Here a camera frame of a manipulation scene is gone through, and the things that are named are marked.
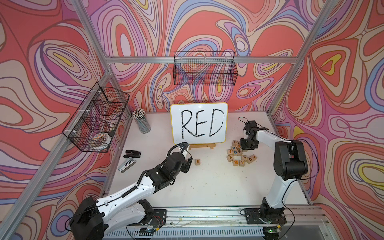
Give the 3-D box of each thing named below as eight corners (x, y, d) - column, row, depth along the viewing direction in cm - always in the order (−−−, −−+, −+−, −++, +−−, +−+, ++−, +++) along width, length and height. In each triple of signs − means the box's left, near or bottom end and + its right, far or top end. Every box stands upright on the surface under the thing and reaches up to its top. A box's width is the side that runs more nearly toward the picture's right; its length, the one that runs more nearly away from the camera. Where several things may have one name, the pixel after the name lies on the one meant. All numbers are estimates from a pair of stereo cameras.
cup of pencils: (139, 134, 110) (130, 116, 95) (141, 126, 114) (133, 108, 99) (149, 134, 110) (142, 116, 95) (151, 126, 114) (145, 108, 99)
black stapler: (124, 157, 96) (123, 156, 95) (126, 151, 99) (125, 150, 98) (140, 157, 96) (139, 156, 95) (141, 151, 99) (140, 150, 98)
